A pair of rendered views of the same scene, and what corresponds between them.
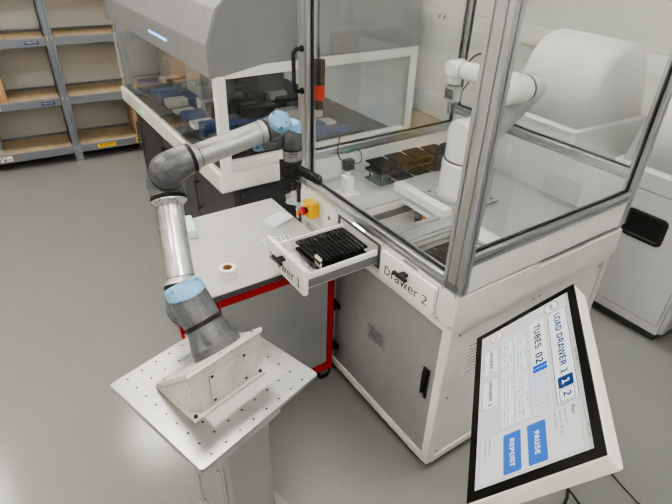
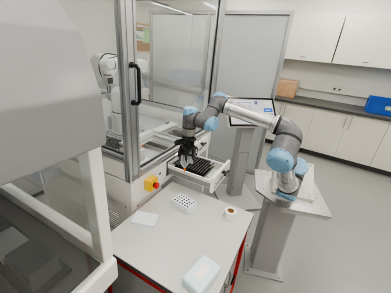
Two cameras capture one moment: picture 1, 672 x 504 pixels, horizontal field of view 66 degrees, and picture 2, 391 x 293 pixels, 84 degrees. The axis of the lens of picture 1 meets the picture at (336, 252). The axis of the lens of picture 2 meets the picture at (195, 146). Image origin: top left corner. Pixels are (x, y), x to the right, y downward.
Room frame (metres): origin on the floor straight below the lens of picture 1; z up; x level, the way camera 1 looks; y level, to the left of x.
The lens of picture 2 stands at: (2.34, 1.17, 1.63)
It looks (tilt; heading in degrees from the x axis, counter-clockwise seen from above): 25 degrees down; 241
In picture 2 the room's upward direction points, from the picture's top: 5 degrees clockwise
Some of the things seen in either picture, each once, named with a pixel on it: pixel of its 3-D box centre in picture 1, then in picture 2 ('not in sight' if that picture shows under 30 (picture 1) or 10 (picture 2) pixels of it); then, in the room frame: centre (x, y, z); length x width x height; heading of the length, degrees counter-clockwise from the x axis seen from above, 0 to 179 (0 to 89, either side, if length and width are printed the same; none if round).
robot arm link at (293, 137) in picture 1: (290, 135); (190, 117); (1.84, 0.18, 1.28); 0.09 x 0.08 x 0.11; 120
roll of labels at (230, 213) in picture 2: (227, 271); (230, 213); (1.67, 0.42, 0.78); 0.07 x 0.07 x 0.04
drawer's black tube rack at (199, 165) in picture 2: (331, 250); (194, 166); (1.70, 0.02, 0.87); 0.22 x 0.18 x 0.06; 125
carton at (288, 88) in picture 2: not in sight; (285, 88); (-1.14, -1.82, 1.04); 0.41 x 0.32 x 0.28; 121
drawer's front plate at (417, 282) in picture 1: (406, 280); (199, 146); (1.51, -0.26, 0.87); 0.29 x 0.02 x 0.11; 35
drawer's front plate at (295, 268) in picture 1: (286, 264); (220, 175); (1.59, 0.18, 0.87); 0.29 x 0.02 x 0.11; 35
